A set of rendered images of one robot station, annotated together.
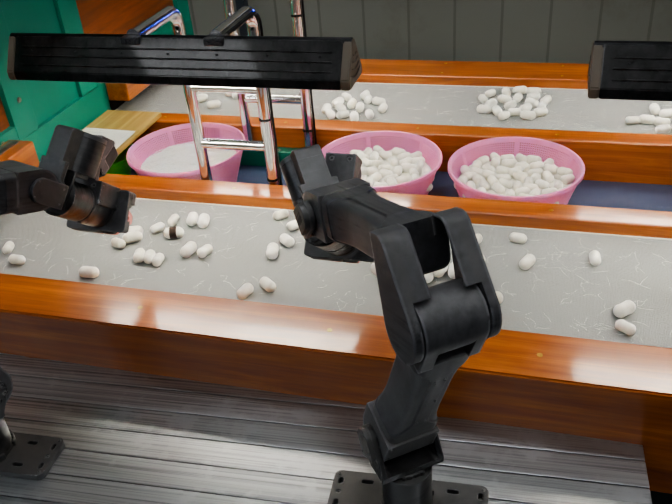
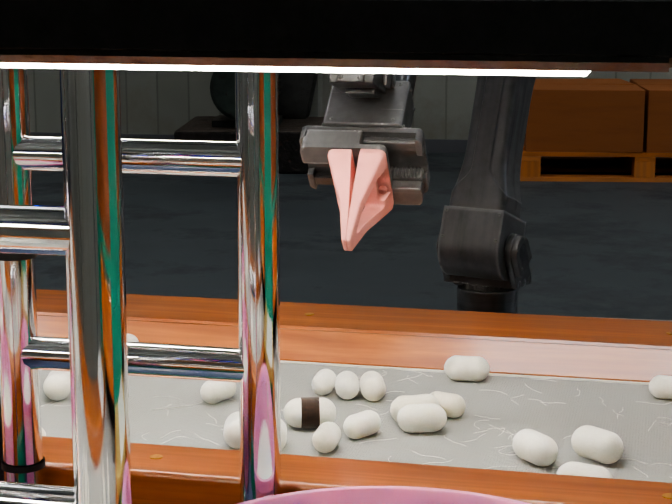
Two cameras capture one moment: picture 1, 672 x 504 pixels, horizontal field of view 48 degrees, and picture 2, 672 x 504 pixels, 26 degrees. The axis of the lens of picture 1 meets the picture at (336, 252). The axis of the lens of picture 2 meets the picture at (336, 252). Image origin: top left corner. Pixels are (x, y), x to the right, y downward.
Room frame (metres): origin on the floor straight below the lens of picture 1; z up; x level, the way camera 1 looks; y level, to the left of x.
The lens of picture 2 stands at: (2.24, 0.22, 1.06)
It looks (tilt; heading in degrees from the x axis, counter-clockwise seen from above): 11 degrees down; 175
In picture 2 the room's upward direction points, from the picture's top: straight up
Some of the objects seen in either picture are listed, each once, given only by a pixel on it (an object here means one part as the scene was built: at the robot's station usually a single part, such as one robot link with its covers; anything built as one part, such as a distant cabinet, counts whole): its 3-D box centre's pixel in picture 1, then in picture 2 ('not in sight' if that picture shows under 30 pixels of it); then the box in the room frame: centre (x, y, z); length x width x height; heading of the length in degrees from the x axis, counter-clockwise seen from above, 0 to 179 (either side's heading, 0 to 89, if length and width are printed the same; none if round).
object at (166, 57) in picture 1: (174, 56); not in sight; (1.25, 0.24, 1.08); 0.62 x 0.08 x 0.07; 72
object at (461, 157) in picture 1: (513, 185); not in sight; (1.34, -0.37, 0.72); 0.27 x 0.27 x 0.10
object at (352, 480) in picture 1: (407, 483); not in sight; (0.63, -0.06, 0.71); 0.20 x 0.07 x 0.08; 76
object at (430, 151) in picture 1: (378, 177); not in sight; (1.43, -0.10, 0.72); 0.27 x 0.27 x 0.10
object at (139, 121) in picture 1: (100, 141); not in sight; (1.64, 0.52, 0.77); 0.33 x 0.15 x 0.01; 162
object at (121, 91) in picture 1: (144, 66); not in sight; (1.97, 0.46, 0.83); 0.30 x 0.06 x 0.07; 162
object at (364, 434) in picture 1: (400, 443); not in sight; (0.64, -0.06, 0.77); 0.09 x 0.06 x 0.06; 110
